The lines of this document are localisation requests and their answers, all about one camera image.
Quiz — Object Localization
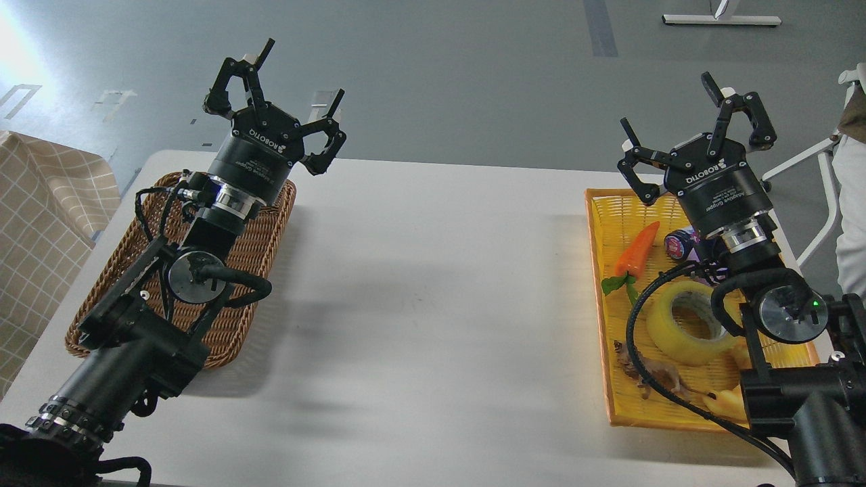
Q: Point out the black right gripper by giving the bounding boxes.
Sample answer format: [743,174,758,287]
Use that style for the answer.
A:
[617,72,777,239]

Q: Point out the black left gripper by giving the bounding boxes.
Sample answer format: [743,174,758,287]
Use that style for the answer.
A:
[204,38,347,207]

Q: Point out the yellow tape roll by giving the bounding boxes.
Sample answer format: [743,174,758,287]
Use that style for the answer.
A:
[646,280,737,367]

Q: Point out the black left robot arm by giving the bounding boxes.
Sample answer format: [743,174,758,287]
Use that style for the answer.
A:
[2,39,346,486]

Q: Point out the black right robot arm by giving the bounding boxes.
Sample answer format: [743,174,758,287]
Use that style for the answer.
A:
[618,73,865,486]

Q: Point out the purple can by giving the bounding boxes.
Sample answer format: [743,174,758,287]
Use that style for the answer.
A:
[663,226,703,263]

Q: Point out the white table leg base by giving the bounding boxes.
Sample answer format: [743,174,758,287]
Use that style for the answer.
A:
[661,1,783,28]

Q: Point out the orange toy carrot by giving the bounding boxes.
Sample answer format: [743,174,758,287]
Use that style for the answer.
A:
[601,220,661,306]

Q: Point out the person in white trousers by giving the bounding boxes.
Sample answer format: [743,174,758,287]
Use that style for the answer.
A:
[832,87,865,298]

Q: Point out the yellow plastic basket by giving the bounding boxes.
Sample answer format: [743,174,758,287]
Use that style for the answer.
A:
[585,188,821,434]

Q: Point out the beige checkered cloth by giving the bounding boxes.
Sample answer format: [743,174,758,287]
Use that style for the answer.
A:
[1,131,120,394]

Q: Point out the yellow toy croissant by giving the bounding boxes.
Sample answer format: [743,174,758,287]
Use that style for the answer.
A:
[701,342,753,423]

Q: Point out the white chair frame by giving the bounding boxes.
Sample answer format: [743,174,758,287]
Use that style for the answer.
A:
[761,63,866,268]

